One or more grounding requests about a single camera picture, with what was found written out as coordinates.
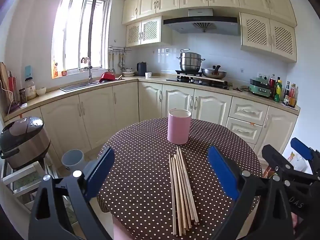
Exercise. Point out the steel steamer pot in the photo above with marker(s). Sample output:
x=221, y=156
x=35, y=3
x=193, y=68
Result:
x=190, y=62

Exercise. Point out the hanging metal ladle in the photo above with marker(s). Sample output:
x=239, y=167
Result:
x=111, y=65

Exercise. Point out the wooden cutting board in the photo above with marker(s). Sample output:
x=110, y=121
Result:
x=3, y=80

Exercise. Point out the beige kitchen countertop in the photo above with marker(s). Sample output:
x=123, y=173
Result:
x=53, y=90

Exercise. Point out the dark sauce bottle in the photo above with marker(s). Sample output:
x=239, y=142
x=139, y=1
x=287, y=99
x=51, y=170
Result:
x=287, y=95

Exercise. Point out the large glass jar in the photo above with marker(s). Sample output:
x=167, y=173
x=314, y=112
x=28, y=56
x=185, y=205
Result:
x=30, y=90

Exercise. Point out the grey plastic bin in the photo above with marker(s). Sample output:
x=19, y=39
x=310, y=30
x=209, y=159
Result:
x=72, y=158

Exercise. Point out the steel kitchen sink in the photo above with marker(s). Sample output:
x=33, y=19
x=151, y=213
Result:
x=75, y=87

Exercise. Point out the red plastic holder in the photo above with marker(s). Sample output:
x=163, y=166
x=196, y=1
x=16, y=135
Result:
x=11, y=85

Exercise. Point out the small dark jar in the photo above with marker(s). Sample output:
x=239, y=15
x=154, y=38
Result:
x=23, y=96

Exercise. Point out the white wall socket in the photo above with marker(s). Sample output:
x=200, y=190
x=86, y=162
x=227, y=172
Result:
x=262, y=75

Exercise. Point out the bundle of wooden chopsticks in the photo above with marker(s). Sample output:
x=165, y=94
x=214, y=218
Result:
x=181, y=200

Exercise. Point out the small white bowl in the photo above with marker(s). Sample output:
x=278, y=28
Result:
x=41, y=91

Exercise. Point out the metal sink faucet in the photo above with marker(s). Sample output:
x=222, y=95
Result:
x=90, y=75

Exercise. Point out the kitchen window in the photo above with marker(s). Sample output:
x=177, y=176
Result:
x=75, y=35

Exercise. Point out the white mug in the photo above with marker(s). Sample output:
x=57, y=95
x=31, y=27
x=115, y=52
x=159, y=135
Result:
x=148, y=75

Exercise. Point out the brown polka dot tablecloth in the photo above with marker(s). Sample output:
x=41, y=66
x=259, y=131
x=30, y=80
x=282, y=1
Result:
x=140, y=155

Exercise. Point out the cream lower kitchen cabinets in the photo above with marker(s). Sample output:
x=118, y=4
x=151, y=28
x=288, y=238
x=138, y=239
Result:
x=125, y=105

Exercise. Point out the stack of white bowls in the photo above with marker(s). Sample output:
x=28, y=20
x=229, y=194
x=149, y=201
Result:
x=128, y=73

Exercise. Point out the green yellow bottle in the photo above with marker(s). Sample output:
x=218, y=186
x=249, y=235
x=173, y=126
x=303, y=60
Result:
x=278, y=92

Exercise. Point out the orange printed package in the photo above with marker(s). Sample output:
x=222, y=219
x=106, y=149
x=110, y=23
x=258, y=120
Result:
x=291, y=157

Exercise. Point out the hanging kitchen utensil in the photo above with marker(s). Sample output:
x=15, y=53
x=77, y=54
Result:
x=121, y=61

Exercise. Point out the orange sauce bottle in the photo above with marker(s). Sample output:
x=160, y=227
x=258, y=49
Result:
x=293, y=96

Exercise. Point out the red label bottle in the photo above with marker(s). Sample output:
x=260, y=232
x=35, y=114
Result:
x=272, y=83

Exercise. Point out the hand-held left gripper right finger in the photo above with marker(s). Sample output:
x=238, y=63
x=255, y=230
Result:
x=222, y=172

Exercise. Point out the black electric kettle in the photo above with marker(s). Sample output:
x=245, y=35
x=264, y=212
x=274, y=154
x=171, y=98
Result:
x=141, y=69

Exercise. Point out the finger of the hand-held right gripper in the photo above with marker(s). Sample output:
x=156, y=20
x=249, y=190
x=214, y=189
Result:
x=301, y=148
x=273, y=156

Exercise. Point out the steel wok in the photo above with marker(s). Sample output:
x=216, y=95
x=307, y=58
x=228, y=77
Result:
x=213, y=74

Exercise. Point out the metal utensil rail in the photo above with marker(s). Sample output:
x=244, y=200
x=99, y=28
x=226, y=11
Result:
x=118, y=49

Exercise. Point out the green electric grill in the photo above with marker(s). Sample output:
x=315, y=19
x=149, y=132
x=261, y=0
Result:
x=260, y=88

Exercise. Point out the blue card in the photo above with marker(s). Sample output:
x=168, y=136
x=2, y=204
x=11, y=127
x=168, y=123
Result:
x=28, y=71

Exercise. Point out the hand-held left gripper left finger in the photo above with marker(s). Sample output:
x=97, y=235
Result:
x=100, y=170

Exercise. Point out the small red box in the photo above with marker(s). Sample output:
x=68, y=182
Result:
x=64, y=73

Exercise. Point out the white metal rack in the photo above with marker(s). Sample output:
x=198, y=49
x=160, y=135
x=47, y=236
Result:
x=18, y=176

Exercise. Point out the pink cylindrical utensil holder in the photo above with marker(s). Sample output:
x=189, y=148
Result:
x=178, y=127

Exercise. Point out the grey rice cooker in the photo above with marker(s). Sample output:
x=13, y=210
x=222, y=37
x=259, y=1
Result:
x=25, y=142

